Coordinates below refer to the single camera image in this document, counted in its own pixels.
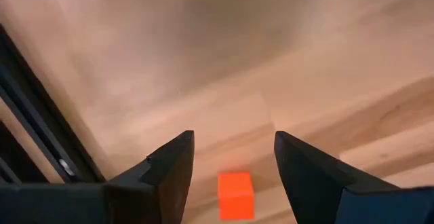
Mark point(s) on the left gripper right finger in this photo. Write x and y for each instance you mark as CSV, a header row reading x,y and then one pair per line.
x,y
312,183

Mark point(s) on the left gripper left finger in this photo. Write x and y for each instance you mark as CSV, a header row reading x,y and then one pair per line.
x,y
162,183

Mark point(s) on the red wooden cube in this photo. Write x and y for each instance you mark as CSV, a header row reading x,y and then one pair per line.
x,y
236,197

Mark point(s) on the black aluminium table frame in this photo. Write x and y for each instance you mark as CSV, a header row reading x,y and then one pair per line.
x,y
51,115

